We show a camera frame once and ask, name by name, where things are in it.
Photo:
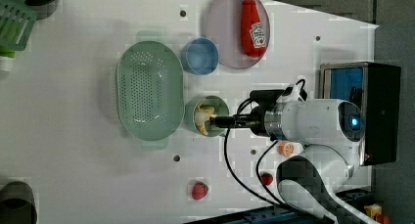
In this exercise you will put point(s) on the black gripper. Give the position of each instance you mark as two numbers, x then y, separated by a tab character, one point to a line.
253	120

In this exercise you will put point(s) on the yellow peeled toy banana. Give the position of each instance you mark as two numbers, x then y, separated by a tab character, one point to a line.
202	114

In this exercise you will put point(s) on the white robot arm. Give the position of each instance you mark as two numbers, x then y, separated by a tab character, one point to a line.
330	131

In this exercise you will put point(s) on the green mug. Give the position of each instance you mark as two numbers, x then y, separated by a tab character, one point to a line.
221	109

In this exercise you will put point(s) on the orange slice toy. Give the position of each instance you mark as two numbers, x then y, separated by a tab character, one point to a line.
285	149

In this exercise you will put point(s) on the red toy strawberry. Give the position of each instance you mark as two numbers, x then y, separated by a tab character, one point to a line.
199	191
266	178

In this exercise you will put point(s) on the blue bowl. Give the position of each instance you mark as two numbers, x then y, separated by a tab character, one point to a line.
200	56

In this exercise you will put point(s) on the green perforated colander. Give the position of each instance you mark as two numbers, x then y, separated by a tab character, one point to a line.
150	90

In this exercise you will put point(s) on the red ketchup bottle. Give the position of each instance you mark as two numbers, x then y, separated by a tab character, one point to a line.
252	33

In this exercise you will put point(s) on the purple plate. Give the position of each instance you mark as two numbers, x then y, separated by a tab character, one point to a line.
223	28

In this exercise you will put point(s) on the blue crate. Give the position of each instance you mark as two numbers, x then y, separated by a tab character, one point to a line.
270	215

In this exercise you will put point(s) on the black toaster oven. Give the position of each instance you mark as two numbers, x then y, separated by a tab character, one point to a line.
375	88

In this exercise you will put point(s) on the green slotted dish rack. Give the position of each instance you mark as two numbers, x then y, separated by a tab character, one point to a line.
17	21

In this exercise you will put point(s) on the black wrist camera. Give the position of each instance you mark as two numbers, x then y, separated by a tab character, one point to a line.
266	97

